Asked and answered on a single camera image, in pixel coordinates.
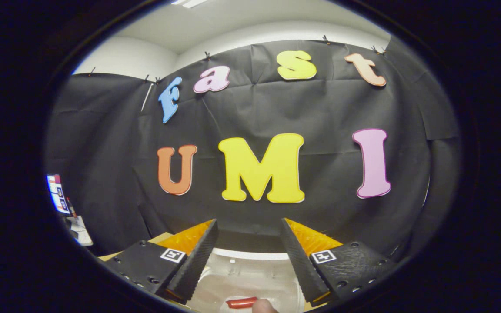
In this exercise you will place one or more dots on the wooden desktop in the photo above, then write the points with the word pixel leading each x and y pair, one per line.
pixel 161 238

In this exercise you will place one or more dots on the computer monitor screen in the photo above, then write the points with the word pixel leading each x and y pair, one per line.
pixel 58 193

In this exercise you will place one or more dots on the white side table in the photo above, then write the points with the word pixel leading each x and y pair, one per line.
pixel 81 232

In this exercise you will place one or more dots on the red pop can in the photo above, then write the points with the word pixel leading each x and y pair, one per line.
pixel 242 302

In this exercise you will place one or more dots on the large ceiling light panel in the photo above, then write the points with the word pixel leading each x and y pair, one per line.
pixel 189 2

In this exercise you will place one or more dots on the white desktop garbage bin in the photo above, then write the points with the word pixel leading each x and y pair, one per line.
pixel 250 274

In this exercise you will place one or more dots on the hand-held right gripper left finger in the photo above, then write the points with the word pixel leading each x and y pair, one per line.
pixel 196 265

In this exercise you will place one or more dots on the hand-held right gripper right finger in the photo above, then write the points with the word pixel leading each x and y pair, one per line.
pixel 302 265

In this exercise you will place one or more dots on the black backdrop cloth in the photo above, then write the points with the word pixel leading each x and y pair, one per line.
pixel 320 108

